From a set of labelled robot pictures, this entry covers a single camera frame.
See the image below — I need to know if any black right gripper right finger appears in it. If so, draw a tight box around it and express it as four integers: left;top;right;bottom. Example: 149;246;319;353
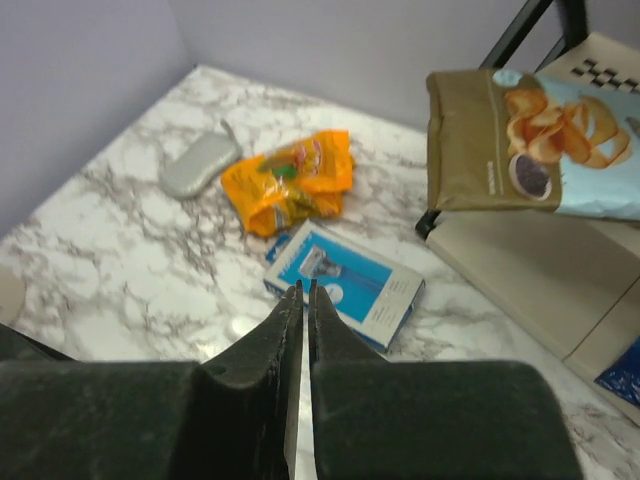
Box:
308;284;583;479

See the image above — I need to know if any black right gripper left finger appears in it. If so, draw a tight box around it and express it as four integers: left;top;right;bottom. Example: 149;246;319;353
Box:
1;286;303;479

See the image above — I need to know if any blue Harry's razor box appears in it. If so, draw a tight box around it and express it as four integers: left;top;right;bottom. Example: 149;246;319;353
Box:
264;220;425;353

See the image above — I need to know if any brown paper cupcake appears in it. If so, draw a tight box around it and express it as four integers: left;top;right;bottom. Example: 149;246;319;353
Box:
0;266;26;325

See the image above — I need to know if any black beige shelf rack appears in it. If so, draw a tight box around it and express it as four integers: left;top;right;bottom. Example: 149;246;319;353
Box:
416;1;639;420

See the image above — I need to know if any orange candy bag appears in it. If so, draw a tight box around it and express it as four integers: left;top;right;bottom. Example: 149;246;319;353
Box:
221;130;355;237

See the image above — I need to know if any blue Doritos bag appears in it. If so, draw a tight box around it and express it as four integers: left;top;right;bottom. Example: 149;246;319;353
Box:
595;338;640;408

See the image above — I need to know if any grey glitter pouch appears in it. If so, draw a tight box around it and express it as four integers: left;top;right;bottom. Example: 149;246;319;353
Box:
159;119;242;200

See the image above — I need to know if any blue gold chips bag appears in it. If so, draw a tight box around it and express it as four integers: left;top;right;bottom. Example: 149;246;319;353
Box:
426;69;639;222

